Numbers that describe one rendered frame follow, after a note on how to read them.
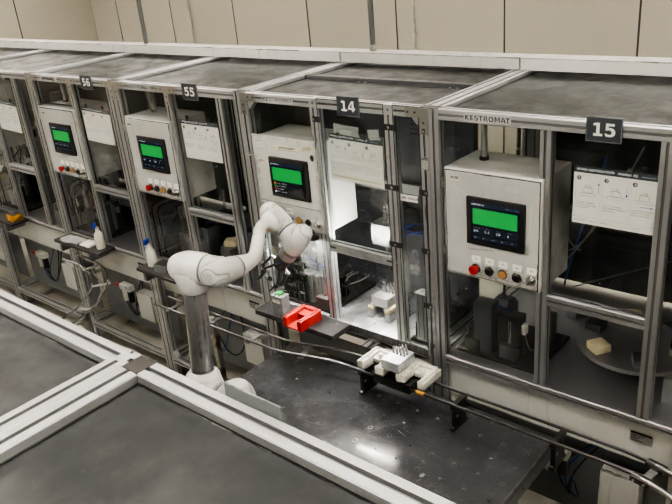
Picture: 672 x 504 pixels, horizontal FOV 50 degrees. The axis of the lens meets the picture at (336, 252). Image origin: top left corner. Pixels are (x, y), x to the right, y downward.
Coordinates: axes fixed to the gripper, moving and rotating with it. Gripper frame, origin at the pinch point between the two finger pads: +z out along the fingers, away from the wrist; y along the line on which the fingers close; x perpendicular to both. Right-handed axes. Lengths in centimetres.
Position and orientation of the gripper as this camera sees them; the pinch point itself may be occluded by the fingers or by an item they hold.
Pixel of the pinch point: (267, 281)
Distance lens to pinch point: 367.5
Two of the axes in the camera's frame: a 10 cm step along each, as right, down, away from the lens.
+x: -5.3, 3.4, -7.7
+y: -6.9, -7.1, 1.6
